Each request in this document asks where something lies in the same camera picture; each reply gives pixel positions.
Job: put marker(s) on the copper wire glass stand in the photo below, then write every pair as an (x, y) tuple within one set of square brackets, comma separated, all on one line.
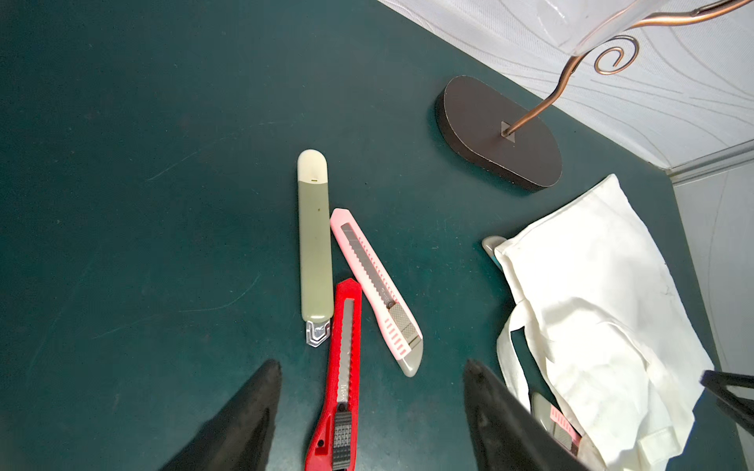
[(493, 133)]

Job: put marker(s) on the white cloth tote pouch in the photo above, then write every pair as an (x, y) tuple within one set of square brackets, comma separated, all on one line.
[(605, 324)]

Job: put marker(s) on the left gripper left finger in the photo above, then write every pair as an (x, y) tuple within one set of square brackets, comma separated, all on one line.
[(240, 435)]

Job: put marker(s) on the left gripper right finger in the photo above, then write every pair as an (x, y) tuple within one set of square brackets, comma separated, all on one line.
[(504, 435)]

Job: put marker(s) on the olive green art knife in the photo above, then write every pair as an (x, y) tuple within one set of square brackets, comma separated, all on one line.
[(316, 277)]

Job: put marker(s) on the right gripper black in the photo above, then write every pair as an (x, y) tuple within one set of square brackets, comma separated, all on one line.
[(720, 385)]

